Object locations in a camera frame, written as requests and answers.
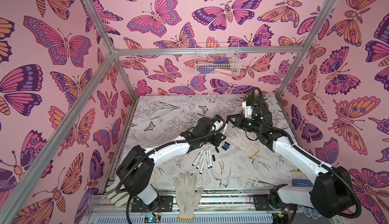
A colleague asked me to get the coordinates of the white marker pen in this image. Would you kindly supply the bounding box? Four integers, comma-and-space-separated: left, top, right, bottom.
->
196, 149, 207, 169
192, 149, 205, 168
207, 147, 213, 169
199, 152, 207, 174
220, 123, 228, 134

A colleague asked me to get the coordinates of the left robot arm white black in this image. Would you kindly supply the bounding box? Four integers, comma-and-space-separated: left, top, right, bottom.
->
114, 117, 227, 205

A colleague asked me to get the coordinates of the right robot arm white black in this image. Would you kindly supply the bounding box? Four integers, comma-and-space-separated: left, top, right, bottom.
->
227, 107, 362, 219

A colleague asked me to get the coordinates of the white glove on table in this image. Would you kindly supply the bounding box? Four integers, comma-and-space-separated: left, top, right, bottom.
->
226, 127, 260, 158

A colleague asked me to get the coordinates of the white potted green plant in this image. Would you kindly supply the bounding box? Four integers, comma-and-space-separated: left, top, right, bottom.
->
241, 92, 270, 109

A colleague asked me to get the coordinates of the white glove front centre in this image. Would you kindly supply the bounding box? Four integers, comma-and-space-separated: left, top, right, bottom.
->
173, 171, 204, 221

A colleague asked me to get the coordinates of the blue dotted glove right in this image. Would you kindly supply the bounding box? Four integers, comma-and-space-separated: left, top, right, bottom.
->
292, 178, 322, 220

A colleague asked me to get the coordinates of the green circuit board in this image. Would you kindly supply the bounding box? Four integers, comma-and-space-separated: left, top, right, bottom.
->
144, 215, 161, 224

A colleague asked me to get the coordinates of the white glove front left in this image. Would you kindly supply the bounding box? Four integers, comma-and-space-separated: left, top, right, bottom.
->
105, 177, 130, 207

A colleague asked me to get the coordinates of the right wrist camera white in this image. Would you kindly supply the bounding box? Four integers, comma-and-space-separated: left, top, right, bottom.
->
242, 101, 256, 120

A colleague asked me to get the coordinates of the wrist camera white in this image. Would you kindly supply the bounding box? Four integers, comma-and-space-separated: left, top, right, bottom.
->
211, 115, 225, 131
242, 101, 256, 120

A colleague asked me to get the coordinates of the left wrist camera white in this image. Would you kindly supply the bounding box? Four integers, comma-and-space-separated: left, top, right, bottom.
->
211, 115, 225, 131

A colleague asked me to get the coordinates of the white wire basket on wall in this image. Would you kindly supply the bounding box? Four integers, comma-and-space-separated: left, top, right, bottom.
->
193, 45, 242, 77

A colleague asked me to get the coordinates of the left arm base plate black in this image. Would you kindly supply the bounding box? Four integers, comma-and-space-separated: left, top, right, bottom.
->
131, 196, 173, 213

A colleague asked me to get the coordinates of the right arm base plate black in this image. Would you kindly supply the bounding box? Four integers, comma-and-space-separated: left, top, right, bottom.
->
253, 194, 277, 211

